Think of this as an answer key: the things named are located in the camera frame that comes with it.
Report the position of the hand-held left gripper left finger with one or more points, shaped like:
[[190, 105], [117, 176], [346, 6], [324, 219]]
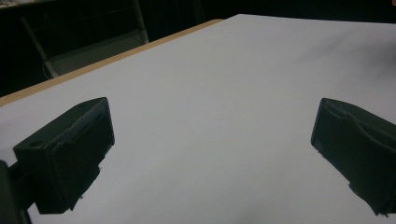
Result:
[[67, 155]]

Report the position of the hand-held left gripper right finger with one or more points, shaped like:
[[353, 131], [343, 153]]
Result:
[[358, 149]]

